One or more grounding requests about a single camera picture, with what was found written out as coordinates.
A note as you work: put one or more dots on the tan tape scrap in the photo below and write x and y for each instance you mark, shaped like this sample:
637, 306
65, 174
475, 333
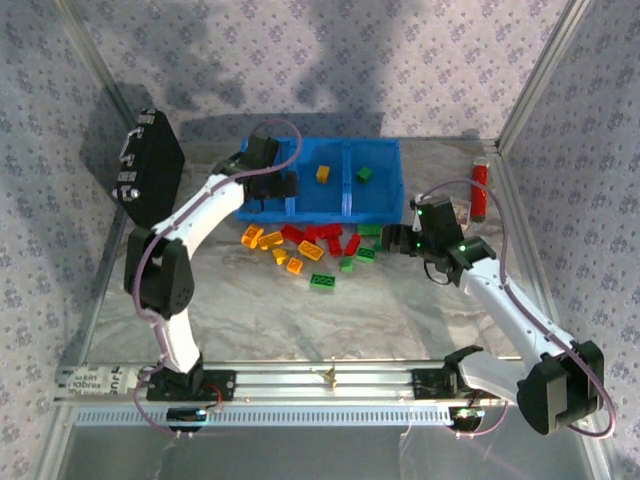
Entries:
327, 376

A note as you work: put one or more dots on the small card box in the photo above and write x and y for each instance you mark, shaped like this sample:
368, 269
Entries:
463, 210

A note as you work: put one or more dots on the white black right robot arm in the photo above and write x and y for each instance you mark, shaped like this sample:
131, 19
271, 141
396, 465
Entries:
500, 300

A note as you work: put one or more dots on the blue three-compartment plastic bin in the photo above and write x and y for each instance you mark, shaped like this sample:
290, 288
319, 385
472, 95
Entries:
325, 202

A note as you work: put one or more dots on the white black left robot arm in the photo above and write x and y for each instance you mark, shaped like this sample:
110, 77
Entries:
176, 340

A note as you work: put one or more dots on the grey metal sheet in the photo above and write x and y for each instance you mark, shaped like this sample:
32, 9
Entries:
325, 452

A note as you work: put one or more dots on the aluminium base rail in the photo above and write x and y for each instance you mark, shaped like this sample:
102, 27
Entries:
325, 387

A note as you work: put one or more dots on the yellow lego brick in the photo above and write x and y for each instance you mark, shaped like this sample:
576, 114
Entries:
322, 173

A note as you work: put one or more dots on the black controller board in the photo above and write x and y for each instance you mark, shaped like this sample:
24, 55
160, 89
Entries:
186, 415
467, 415

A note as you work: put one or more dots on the small orange lego brick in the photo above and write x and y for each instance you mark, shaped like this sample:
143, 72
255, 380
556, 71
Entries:
279, 255
295, 265

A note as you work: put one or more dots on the aluminium frame post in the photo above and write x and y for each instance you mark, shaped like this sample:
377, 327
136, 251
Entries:
545, 65
95, 60

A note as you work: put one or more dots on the white printed label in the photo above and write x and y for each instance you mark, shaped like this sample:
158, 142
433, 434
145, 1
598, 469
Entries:
95, 381

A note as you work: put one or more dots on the red glitter tube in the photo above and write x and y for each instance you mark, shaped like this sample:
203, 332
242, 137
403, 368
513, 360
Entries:
480, 190

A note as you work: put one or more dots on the long green lego brick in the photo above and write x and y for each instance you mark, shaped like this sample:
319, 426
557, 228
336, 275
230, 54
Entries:
323, 281

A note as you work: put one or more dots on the black hard case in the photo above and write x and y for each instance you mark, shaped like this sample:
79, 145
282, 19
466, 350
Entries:
155, 170

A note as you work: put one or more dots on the floral patterned backdrop cloth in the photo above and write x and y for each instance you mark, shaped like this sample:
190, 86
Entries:
350, 50

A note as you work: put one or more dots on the aluminium side rail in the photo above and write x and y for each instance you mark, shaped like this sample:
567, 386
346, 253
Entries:
525, 235
100, 280

